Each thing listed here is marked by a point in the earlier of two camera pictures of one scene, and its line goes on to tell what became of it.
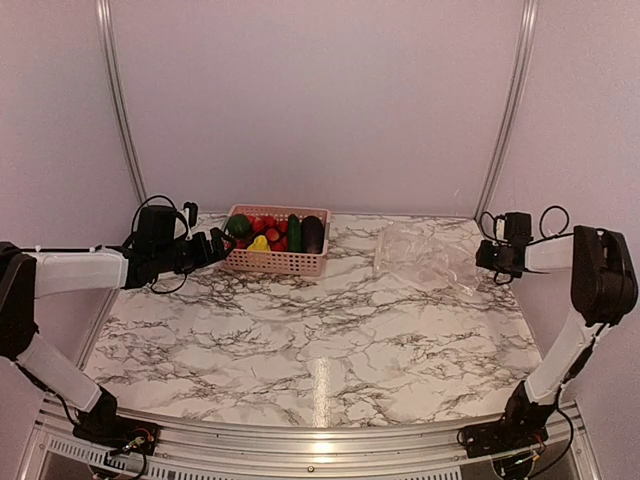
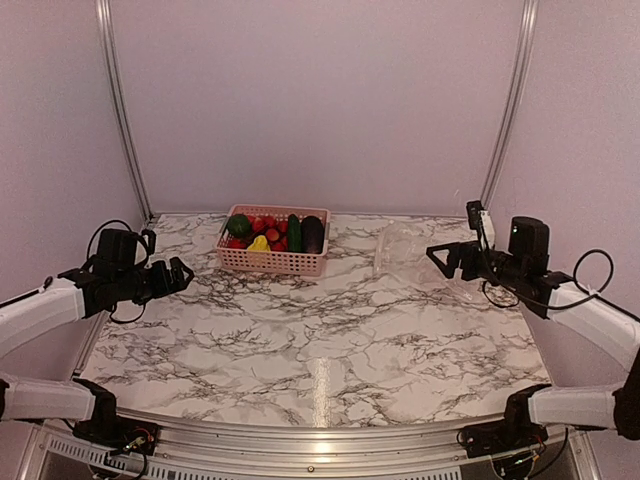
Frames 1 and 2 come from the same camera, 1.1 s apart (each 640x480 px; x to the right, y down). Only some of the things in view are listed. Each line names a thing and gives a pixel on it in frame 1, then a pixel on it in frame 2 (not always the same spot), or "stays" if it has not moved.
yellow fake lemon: [259, 244] stays
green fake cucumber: [294, 233] stays
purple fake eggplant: [312, 235] stays
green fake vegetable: [239, 225] stays
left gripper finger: [219, 245] to [166, 281]
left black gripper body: [171, 259] to [130, 288]
